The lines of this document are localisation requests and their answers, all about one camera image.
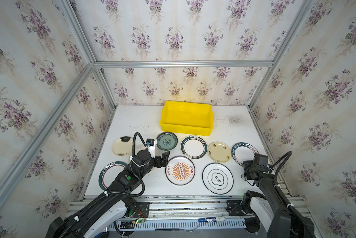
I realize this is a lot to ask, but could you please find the white plate teal lettered rim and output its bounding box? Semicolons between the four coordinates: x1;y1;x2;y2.
231;142;259;166

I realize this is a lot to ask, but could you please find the white plate black cloud outline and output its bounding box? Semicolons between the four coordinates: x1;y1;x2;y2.
202;163;234;195

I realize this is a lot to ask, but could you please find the cream floral plate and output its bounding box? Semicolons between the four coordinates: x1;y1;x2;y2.
208;141;231;163

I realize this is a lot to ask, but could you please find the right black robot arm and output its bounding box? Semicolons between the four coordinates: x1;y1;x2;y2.
241;151;316;238

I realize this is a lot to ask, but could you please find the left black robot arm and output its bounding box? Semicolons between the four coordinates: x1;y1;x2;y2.
46;150;170;238

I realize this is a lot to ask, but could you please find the yellow plastic bin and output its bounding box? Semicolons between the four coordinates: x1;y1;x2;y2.
160;101;214;136

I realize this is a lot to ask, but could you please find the small green patterned plate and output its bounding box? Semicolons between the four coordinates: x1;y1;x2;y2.
157;132;178;151

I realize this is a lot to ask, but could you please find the white plate orange sunburst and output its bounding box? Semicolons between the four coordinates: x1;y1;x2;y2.
165;156;195;186

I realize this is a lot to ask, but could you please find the white plate dark green rim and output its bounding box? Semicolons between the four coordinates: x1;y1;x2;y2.
180;135;208;159

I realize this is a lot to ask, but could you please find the small cream plate dark spot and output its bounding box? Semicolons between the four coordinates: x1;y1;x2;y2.
111;136;133;156

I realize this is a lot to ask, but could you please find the white plate teal red rim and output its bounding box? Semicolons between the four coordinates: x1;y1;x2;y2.
98;161;127;190

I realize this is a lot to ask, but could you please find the blue white marker pen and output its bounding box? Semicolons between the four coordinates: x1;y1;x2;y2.
198;217;225;223

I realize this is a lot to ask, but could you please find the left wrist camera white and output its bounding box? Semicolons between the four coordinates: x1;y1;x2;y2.
146;138;156;158

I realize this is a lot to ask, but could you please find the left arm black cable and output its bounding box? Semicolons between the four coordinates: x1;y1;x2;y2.
58;132;147;238

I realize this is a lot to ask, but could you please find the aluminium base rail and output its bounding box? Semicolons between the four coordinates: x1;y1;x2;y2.
63;194;311;231

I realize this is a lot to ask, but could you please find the aluminium cage frame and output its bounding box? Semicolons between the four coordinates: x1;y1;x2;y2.
0;1;314;210

